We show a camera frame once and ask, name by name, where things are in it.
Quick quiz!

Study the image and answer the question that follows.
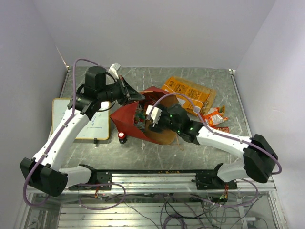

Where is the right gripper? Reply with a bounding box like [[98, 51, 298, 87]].
[[148, 104, 181, 133]]

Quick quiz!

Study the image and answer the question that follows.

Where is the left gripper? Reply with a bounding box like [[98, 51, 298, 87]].
[[98, 76, 146, 106]]

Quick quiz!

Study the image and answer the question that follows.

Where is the red brown paper bag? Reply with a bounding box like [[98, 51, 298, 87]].
[[110, 86, 177, 145]]

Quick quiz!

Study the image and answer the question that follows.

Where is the large yellow chips bag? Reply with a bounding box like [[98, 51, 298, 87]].
[[162, 76, 210, 114]]

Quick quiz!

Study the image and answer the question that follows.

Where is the orange snack packet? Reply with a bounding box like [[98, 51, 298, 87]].
[[201, 105, 229, 126]]

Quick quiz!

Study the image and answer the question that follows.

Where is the red snack packet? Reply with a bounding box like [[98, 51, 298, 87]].
[[213, 126, 230, 133]]

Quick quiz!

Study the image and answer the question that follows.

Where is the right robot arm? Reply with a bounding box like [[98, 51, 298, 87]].
[[146, 104, 278, 189]]

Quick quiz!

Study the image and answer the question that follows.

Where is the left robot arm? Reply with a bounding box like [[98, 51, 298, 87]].
[[20, 63, 144, 197]]

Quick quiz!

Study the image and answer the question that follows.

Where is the colourful candy packet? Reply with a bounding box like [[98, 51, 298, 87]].
[[134, 101, 153, 132]]

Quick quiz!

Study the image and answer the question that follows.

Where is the red white black button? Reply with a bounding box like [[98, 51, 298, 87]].
[[118, 132, 127, 144]]

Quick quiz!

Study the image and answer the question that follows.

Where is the small whiteboard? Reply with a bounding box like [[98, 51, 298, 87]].
[[51, 98, 110, 140]]

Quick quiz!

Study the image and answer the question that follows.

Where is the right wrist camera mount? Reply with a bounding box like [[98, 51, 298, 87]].
[[145, 105, 162, 127]]

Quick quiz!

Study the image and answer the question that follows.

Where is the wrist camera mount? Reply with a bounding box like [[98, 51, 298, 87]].
[[145, 105, 162, 127], [108, 62, 121, 79]]

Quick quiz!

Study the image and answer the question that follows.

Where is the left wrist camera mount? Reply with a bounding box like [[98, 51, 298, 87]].
[[108, 62, 121, 79]]

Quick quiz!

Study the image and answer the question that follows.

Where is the aluminium frame rail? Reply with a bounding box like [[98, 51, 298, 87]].
[[25, 172, 277, 194]]

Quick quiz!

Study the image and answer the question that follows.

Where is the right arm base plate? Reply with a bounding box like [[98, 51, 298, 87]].
[[191, 173, 237, 190]]

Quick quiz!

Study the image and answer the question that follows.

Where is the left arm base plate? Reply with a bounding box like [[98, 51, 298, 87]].
[[68, 172, 112, 191]]

